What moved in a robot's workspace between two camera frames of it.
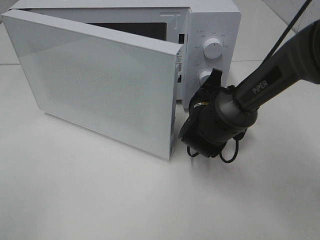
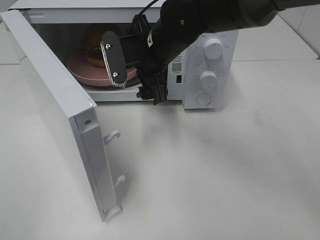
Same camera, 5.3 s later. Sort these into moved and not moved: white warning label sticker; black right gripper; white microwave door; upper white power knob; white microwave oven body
Moved: white microwave door; black right gripper
Not moved: white microwave oven body; white warning label sticker; upper white power knob
